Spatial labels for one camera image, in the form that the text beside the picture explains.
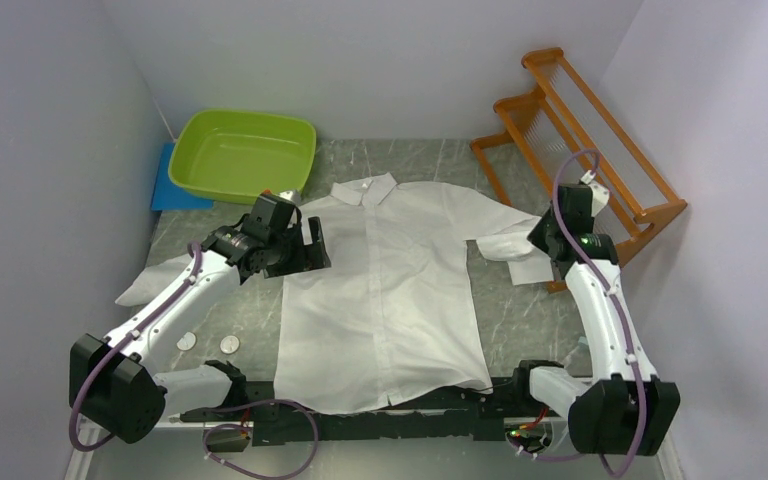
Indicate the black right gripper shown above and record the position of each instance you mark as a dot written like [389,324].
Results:
[537,237]

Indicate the green plastic basin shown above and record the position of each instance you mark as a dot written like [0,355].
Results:
[233,156]

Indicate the blue flat mat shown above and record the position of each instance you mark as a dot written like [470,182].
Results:
[169,197]

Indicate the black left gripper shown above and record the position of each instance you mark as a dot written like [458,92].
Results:
[309,256]

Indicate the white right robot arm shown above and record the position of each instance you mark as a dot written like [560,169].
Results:
[626,408]

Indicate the white button-up shirt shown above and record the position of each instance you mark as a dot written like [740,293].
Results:
[393,318]

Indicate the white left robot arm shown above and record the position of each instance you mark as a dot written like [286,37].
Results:
[116,386]

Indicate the orange wooden rack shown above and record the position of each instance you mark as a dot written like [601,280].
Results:
[560,125]

